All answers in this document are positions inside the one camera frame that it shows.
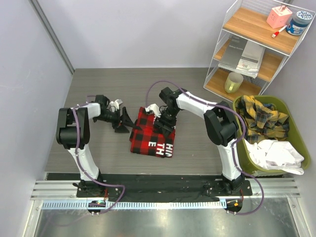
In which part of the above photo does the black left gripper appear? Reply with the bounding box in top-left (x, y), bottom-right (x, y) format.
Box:
top-left (93, 107), bottom-right (135, 133)

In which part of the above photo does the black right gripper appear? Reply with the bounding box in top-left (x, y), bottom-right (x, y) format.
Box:
top-left (155, 107), bottom-right (181, 138)

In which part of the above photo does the red black plaid shirt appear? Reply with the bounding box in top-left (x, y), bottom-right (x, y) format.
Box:
top-left (129, 107), bottom-right (175, 158)

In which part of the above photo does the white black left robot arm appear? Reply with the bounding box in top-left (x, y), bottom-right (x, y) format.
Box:
top-left (56, 95), bottom-right (136, 197)

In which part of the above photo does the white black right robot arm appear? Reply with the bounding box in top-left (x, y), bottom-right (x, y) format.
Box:
top-left (154, 87), bottom-right (244, 195)

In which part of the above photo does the grey booklets stack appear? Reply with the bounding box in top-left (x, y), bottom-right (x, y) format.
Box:
top-left (218, 35), bottom-right (265, 79)

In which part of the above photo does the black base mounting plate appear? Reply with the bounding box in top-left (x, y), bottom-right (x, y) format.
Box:
top-left (46, 172), bottom-right (253, 215)

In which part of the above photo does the yellow green plastic cup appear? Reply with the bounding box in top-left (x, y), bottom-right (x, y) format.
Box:
top-left (224, 72), bottom-right (243, 93)

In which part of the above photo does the yellow plaid shirt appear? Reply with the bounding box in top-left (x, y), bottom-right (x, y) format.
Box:
top-left (234, 95), bottom-right (289, 144)

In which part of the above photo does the white shirt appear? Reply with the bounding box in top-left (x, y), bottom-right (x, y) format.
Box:
top-left (245, 139), bottom-right (304, 175)

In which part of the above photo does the green laundry basket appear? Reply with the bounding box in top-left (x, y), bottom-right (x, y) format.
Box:
top-left (233, 95), bottom-right (311, 176)

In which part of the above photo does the red white marker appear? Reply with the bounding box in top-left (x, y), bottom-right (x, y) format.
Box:
top-left (272, 25), bottom-right (287, 38)

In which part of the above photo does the pink cube box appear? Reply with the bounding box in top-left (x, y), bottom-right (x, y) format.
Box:
top-left (266, 5), bottom-right (292, 29)

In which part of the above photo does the blue lidded jar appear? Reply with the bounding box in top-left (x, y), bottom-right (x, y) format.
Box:
top-left (286, 10), bottom-right (314, 36)

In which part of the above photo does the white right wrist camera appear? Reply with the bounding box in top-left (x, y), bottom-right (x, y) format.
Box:
top-left (145, 104), bottom-right (161, 118)

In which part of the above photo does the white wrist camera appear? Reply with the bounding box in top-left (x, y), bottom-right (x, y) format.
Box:
top-left (108, 99), bottom-right (123, 112)
top-left (145, 104), bottom-right (161, 118)

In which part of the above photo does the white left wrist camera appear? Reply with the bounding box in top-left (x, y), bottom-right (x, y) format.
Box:
top-left (108, 99), bottom-right (123, 112)

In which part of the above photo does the white slotted cable duct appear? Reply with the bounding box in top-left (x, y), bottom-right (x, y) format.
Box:
top-left (42, 199), bottom-right (227, 210)

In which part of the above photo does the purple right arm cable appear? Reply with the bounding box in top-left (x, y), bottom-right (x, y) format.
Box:
top-left (145, 81), bottom-right (265, 216)

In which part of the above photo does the white wire wooden shelf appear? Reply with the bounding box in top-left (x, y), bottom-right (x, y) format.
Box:
top-left (202, 0), bottom-right (316, 102)

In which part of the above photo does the aluminium rail frame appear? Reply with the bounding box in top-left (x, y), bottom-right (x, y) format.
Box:
top-left (23, 173), bottom-right (312, 237)

